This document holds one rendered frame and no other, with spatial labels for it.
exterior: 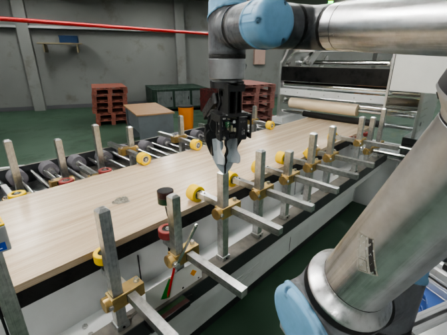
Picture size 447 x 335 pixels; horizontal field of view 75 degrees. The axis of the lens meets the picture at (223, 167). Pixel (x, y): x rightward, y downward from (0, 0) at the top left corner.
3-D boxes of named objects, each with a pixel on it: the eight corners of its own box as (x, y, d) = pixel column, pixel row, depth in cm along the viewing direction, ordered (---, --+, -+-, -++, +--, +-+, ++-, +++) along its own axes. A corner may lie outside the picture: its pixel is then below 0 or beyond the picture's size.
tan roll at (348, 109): (415, 122, 274) (418, 109, 270) (412, 124, 266) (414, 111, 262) (285, 106, 368) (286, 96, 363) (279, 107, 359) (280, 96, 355)
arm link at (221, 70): (203, 58, 61) (239, 58, 64) (204, 81, 63) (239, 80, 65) (215, 58, 54) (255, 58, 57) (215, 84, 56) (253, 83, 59)
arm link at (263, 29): (315, -4, 46) (273, 6, 55) (257, -11, 41) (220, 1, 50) (310, 50, 49) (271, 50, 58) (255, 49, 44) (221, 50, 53)
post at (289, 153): (287, 228, 170) (294, 149, 153) (283, 230, 167) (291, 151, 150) (282, 226, 172) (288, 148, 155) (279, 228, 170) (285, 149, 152)
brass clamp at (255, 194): (274, 193, 146) (275, 184, 145) (257, 202, 137) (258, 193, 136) (264, 189, 151) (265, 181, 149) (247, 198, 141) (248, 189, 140)
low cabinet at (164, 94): (194, 102, 1068) (193, 83, 1044) (208, 109, 928) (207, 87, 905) (146, 105, 1010) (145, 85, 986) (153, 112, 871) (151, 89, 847)
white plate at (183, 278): (202, 277, 122) (201, 257, 118) (148, 314, 104) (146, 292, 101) (201, 276, 122) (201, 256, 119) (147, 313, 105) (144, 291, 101)
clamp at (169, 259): (199, 254, 117) (199, 244, 115) (171, 271, 108) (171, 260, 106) (190, 248, 121) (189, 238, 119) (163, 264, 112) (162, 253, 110)
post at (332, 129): (327, 193, 201) (337, 125, 184) (325, 195, 199) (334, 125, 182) (322, 192, 204) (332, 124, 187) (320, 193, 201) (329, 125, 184)
